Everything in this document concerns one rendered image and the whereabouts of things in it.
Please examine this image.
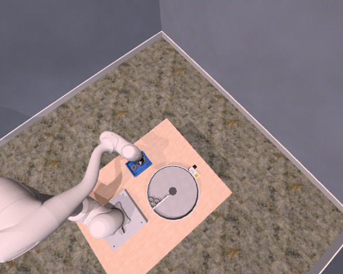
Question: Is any blue shallow tray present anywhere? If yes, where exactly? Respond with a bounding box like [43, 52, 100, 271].
[125, 151, 152, 177]

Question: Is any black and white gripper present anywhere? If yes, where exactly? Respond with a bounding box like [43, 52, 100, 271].
[138, 156, 145, 165]

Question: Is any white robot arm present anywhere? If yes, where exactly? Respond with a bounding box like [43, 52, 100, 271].
[0, 131, 142, 263]

